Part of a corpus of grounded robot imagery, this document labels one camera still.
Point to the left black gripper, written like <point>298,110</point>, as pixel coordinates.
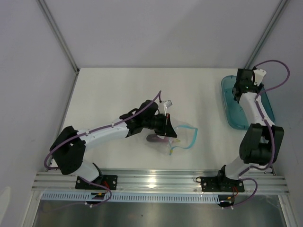
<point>166,129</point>

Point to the clear zip top bag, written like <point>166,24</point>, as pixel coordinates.
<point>185,140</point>

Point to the purple eggplant toy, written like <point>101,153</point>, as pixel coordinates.
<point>155,138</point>

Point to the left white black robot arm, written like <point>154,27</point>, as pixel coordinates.
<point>69,148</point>

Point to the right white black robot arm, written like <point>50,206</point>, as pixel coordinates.
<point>261,143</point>

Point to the teal plastic bin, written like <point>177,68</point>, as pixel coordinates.
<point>235,114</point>

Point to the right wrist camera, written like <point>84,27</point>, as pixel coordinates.
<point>258,75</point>

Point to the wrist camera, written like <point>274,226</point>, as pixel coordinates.
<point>164,106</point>
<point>258,75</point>

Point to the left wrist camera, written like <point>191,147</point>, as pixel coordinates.
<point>164,106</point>

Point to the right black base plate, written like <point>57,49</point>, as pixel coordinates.
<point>217,184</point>

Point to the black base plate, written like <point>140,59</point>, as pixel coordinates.
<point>217,184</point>
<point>108,181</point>

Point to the right aluminium frame post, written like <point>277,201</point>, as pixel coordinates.
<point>274,19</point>

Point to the aluminium frame post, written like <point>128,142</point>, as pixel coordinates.
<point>57,34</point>
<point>274,19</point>

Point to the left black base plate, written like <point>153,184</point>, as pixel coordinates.
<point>108,181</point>

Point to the aluminium rail beam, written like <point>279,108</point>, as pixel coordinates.
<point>163,181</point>

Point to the white slotted cable duct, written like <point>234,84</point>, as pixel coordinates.
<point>131,197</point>

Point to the left aluminium frame post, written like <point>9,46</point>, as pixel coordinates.
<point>57,34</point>

